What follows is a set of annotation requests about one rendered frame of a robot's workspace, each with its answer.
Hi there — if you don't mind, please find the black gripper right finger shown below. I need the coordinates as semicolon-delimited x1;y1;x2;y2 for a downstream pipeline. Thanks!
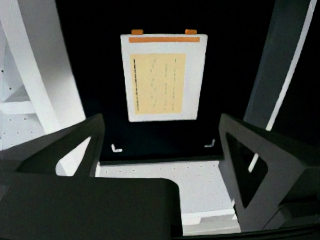
219;113;320;232

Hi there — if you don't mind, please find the white boxy benchtop instrument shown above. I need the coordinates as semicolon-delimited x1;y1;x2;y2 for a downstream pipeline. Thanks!
0;0;320;224

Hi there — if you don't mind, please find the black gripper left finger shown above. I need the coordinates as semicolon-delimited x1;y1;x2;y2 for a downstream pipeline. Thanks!
0;114;105;177

